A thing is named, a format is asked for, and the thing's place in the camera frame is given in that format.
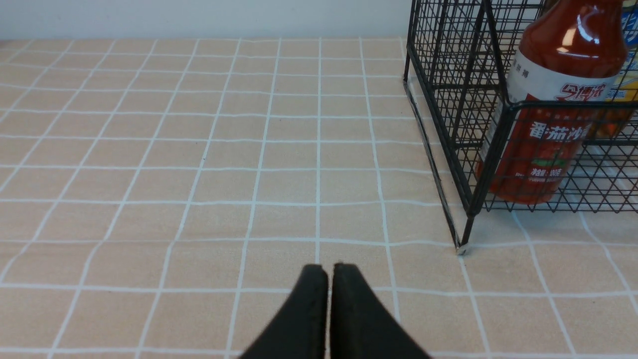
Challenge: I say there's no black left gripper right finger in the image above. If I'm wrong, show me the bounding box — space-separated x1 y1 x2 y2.
329 263 430 359

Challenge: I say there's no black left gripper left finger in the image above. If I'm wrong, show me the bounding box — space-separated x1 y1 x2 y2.
241 264 328 359

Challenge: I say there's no tan cap cooking wine bottle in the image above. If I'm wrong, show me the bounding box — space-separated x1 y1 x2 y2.
588 0 638 139

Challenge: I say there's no yellow cap ketchup bottle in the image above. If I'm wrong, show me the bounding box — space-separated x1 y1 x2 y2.
476 0 629 205

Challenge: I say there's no checkered beige tablecloth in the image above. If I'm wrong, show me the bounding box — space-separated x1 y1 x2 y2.
0 38 637 359

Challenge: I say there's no black wire mesh rack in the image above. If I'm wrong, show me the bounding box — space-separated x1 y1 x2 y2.
405 0 637 255

